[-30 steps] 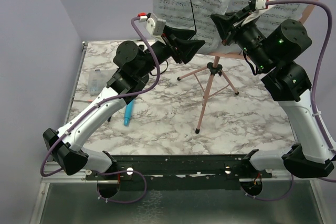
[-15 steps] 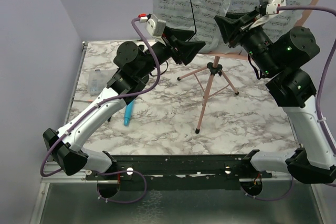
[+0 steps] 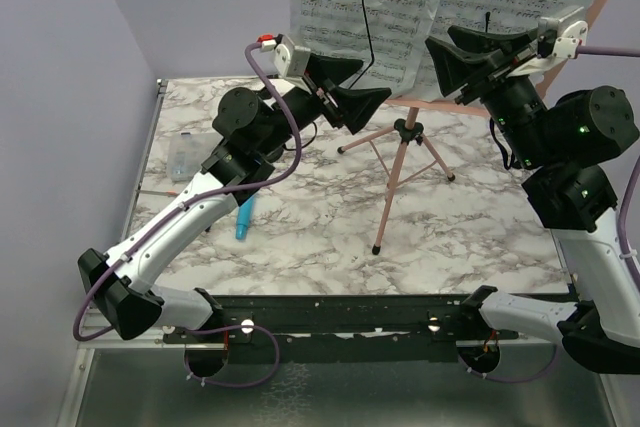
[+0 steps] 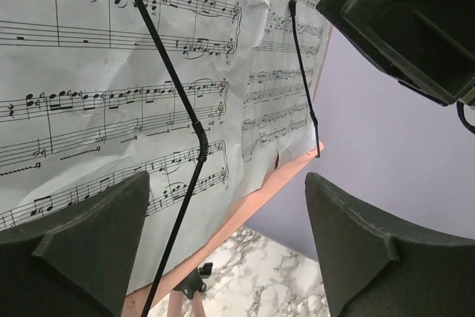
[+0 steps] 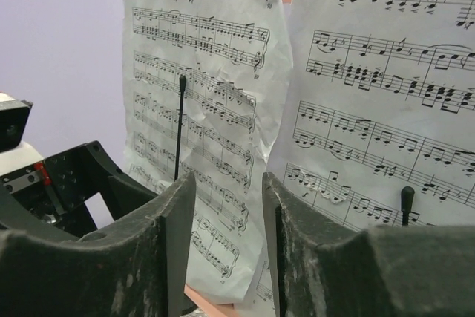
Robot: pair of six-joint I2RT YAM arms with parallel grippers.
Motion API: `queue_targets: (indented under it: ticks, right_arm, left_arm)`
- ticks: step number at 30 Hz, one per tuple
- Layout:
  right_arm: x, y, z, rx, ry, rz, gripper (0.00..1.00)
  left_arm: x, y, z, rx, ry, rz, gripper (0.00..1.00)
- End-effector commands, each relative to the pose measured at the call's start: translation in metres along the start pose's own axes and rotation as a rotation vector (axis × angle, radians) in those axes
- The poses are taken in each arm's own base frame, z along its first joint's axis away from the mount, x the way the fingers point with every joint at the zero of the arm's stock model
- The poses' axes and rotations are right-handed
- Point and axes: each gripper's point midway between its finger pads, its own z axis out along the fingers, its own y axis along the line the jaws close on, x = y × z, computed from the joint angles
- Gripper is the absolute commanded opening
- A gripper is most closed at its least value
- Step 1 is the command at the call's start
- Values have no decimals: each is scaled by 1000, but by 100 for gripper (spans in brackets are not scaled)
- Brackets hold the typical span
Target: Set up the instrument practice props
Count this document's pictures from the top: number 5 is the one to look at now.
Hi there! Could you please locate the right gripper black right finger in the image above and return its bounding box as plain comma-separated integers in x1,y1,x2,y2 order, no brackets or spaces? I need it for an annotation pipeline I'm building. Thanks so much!
262,172,474,316

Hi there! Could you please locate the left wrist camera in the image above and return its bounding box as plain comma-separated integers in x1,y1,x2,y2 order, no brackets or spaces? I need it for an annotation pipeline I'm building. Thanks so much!
1,92,41,175

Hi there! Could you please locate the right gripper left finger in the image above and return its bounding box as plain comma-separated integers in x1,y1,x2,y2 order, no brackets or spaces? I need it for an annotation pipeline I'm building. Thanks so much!
1,174,196,316

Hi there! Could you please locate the pink perforated music stand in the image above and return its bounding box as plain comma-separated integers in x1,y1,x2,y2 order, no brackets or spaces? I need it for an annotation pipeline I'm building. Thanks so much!
182,0,292,316

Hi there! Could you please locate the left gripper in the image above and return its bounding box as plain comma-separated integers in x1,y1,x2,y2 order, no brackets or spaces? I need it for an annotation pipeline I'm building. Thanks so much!
1,141,156,239

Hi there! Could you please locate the sheet music page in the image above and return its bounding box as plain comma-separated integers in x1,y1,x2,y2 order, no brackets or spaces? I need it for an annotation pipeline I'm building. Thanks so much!
122,0,292,304
266,0,474,232

